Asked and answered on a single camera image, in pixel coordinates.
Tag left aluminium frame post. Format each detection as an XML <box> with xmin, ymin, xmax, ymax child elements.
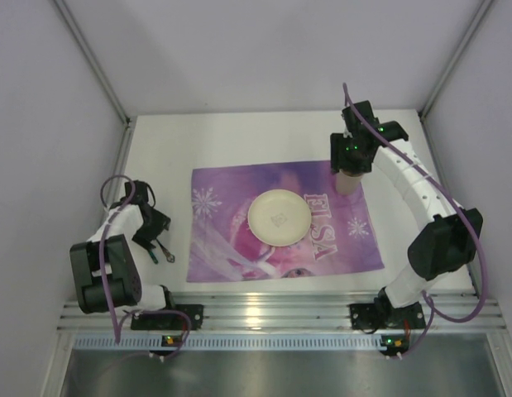
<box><xmin>52</xmin><ymin>0</ymin><xmax>132</xmax><ymax>125</ymax></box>

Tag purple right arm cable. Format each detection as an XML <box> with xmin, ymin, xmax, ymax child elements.
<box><xmin>341</xmin><ymin>82</ymin><xmax>488</xmax><ymax>361</ymax></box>

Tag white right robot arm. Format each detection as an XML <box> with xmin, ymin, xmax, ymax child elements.
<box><xmin>330</xmin><ymin>101</ymin><xmax>483</xmax><ymax>309</ymax></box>

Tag pink fork patterned handle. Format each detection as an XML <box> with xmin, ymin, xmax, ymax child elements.
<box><xmin>156</xmin><ymin>239</ymin><xmax>175</xmax><ymax>263</ymax></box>

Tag slotted grey cable duct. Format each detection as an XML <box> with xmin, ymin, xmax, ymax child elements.
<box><xmin>74</xmin><ymin>334</ymin><xmax>406</xmax><ymax>352</ymax></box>

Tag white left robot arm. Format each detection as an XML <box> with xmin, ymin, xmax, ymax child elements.
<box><xmin>69</xmin><ymin>180</ymin><xmax>173</xmax><ymax>314</ymax></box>

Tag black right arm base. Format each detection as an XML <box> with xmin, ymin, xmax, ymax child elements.
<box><xmin>349</xmin><ymin>303</ymin><xmax>426</xmax><ymax>333</ymax></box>

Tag purple Elsa placemat cloth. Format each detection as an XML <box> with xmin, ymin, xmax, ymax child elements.
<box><xmin>187</xmin><ymin>160</ymin><xmax>384</xmax><ymax>283</ymax></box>

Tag cream round plate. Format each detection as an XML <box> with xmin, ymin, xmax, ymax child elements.
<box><xmin>247</xmin><ymin>189</ymin><xmax>312</xmax><ymax>247</ymax></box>

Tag silver spoon green handle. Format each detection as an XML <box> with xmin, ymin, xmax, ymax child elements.
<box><xmin>147</xmin><ymin>246</ymin><xmax>159</xmax><ymax>265</ymax></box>

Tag right aluminium frame post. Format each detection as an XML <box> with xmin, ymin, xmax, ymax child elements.
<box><xmin>419</xmin><ymin>0</ymin><xmax>499</xmax><ymax>121</ymax></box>

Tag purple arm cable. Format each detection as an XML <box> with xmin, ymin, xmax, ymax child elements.
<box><xmin>341</xmin><ymin>82</ymin><xmax>488</xmax><ymax>361</ymax></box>
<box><xmin>98</xmin><ymin>175</ymin><xmax>194</xmax><ymax>361</ymax></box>

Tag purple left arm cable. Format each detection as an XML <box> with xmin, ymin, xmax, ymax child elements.
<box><xmin>98</xmin><ymin>175</ymin><xmax>194</xmax><ymax>361</ymax></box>

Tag cream beige cup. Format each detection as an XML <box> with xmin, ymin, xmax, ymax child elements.
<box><xmin>335</xmin><ymin>170</ymin><xmax>363</xmax><ymax>195</ymax></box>

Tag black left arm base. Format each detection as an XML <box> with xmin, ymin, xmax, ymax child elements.
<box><xmin>131</xmin><ymin>304</ymin><xmax>204</xmax><ymax>331</ymax></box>

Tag aluminium frame post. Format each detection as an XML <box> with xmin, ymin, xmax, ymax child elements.
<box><xmin>52</xmin><ymin>0</ymin><xmax>132</xmax><ymax>125</ymax></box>
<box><xmin>419</xmin><ymin>0</ymin><xmax>499</xmax><ymax>121</ymax></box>

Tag aluminium front rail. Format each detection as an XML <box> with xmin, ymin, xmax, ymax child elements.
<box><xmin>57</xmin><ymin>293</ymin><xmax>506</xmax><ymax>332</ymax></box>

